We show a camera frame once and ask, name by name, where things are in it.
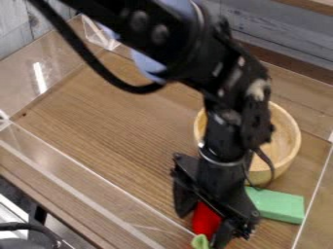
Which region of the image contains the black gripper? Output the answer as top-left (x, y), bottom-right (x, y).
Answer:
top-left (170, 154), bottom-right (261, 249)

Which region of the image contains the red felt strawberry toy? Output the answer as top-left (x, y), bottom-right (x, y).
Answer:
top-left (191, 202), bottom-right (222, 249)

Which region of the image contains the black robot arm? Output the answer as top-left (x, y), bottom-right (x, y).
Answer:
top-left (64, 0), bottom-right (274, 249)

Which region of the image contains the green rectangular sponge block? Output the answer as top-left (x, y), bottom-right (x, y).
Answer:
top-left (246, 187), bottom-right (305, 225)

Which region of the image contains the light wooden bowl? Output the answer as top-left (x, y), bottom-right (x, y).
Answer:
top-left (193, 100), bottom-right (304, 187)

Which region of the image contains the black cable under table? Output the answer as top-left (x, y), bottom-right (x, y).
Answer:
top-left (0, 221), bottom-right (63, 249)

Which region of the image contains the clear acrylic front wall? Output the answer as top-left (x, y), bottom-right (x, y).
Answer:
top-left (0, 110), bottom-right (211, 249)

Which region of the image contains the clear acrylic corner bracket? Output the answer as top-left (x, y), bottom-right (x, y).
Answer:
top-left (82, 15), bottom-right (120, 51)

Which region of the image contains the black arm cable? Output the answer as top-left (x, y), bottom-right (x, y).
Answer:
top-left (24, 0), bottom-right (167, 95)

